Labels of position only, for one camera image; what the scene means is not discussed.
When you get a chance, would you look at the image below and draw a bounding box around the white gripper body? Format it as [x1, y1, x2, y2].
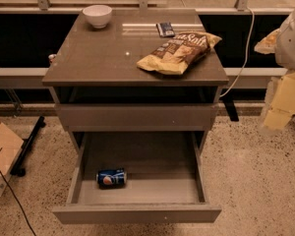
[260, 71, 295, 136]

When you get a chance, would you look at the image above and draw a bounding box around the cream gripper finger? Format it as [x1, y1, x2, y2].
[254, 29, 280, 55]

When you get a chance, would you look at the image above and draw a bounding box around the blue pepsi can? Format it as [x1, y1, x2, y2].
[95, 168, 127, 187]

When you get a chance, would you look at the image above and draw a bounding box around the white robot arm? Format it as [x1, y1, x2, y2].
[254, 9, 295, 133]

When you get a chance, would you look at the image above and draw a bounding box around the open grey middle drawer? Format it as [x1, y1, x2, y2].
[53, 132, 221, 224]

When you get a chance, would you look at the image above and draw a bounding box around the grey drawer cabinet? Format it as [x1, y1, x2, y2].
[42, 10, 228, 148]

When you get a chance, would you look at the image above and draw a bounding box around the small can behind cabinet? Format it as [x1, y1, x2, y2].
[48, 54, 57, 64]

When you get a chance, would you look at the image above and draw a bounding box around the yellow brown chip bag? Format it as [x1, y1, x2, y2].
[137, 31, 221, 76]

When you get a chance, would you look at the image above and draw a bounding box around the white ceramic bowl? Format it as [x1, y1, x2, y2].
[83, 5, 112, 29]

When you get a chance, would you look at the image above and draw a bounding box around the black stand leg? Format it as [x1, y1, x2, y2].
[11, 116, 45, 177]

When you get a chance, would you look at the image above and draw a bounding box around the cardboard box left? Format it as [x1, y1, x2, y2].
[0, 120, 23, 197]

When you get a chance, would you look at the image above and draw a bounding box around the white cable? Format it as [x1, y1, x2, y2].
[219, 7, 256, 99]

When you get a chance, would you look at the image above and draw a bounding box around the black floor cable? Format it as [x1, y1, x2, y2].
[0, 154, 37, 236]

